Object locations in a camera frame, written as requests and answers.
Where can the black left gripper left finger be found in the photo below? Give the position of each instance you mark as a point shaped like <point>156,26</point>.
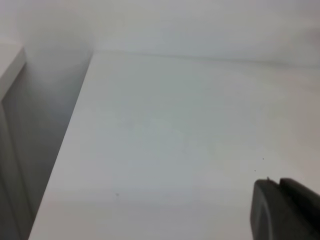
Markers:
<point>275,215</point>

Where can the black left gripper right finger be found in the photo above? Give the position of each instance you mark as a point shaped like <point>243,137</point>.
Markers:
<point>296,189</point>

